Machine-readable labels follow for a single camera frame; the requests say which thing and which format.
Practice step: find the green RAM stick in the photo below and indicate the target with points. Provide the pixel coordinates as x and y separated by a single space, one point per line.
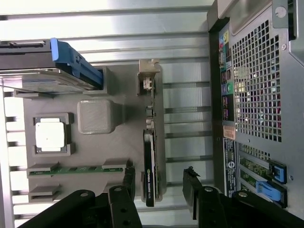
71 170

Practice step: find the grey plastic parts rack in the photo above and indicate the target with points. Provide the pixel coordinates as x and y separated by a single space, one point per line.
99 147

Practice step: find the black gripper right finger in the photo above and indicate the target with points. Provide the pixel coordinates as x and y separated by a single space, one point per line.
213 209

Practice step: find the open black PC case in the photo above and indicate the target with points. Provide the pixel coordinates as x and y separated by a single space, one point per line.
256 71

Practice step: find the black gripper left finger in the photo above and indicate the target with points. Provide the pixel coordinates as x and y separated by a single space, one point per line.
118 209

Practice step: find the hard disk in blue caddy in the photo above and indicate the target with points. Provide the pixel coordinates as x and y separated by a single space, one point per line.
28 61

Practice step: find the silver CPU chip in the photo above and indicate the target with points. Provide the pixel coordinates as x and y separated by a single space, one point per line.
50 135

